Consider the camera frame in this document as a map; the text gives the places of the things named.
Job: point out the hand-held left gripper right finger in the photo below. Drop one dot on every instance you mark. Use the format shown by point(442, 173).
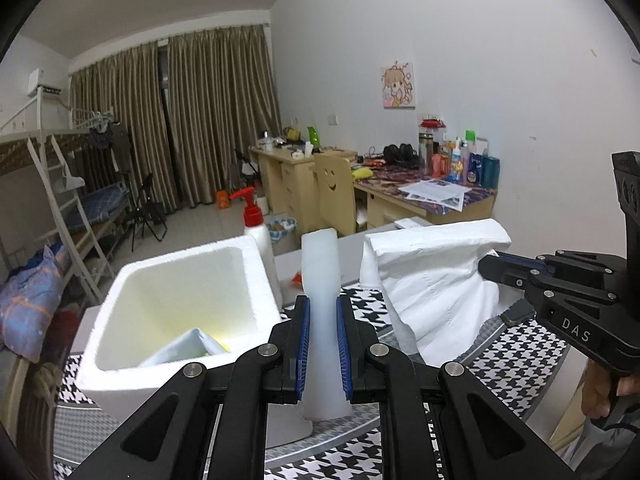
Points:
point(344, 350)

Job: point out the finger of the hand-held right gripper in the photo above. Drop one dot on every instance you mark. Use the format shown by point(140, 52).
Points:
point(520, 314)
point(500, 265)

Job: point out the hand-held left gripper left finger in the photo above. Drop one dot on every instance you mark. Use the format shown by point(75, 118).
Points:
point(303, 350)

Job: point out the white paper towel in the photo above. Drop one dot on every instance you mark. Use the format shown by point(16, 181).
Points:
point(430, 280)

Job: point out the white foam sheet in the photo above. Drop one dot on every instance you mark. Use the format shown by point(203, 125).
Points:
point(320, 270)

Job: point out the white foam box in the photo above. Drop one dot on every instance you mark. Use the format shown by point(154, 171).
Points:
point(150, 280)

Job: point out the person's right hand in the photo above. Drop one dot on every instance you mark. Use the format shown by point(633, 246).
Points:
point(592, 390)

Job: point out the red snack packet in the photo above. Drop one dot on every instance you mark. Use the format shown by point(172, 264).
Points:
point(298, 279)

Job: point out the houndstooth tablecloth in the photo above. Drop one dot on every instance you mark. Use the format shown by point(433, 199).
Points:
point(500, 385)

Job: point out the printed paper sheets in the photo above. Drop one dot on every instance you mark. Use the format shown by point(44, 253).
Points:
point(432, 192)

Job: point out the cluster of toiletry bottles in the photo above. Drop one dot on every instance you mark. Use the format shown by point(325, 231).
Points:
point(460, 160)

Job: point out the grey trash bin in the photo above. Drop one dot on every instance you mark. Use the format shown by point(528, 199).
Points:
point(281, 235)

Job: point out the white pump bottle red cap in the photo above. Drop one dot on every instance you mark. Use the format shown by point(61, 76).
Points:
point(260, 240)

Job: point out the wooden desk with patterned mat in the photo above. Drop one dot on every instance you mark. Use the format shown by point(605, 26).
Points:
point(380, 205)

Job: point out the black headphones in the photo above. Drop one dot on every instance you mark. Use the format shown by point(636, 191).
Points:
point(400, 154)

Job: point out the wooden chair with smiley cutout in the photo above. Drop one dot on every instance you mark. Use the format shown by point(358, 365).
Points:
point(335, 200)

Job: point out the yellow cloth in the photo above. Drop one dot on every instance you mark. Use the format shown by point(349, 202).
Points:
point(361, 173)

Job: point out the orange container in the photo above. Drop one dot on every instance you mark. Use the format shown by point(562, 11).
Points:
point(223, 200)

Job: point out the light wooden desk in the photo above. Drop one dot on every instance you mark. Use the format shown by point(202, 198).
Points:
point(280, 180)

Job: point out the black folding chair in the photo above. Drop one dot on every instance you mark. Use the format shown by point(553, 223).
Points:
point(246, 167)

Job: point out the black tripod stand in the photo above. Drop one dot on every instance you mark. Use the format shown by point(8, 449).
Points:
point(147, 210)

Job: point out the dark red cloth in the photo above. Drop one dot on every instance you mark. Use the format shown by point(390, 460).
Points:
point(67, 332)

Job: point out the blue plaid mattress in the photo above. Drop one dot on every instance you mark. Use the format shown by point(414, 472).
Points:
point(100, 205)

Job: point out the brown curtain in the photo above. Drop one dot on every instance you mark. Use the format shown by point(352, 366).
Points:
point(225, 110)
point(125, 120)

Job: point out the blue patterned quilt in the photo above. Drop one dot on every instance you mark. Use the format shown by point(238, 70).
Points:
point(30, 305)

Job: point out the dark hanging clothes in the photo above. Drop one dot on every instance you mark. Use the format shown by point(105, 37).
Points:
point(112, 140)

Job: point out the white metal bunk bed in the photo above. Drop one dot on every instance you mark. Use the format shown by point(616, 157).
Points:
point(60, 170)

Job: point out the white air conditioner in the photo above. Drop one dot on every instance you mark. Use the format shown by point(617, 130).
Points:
point(42, 82)

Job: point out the cartoon wall poster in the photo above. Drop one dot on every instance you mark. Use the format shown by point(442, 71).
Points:
point(398, 85)

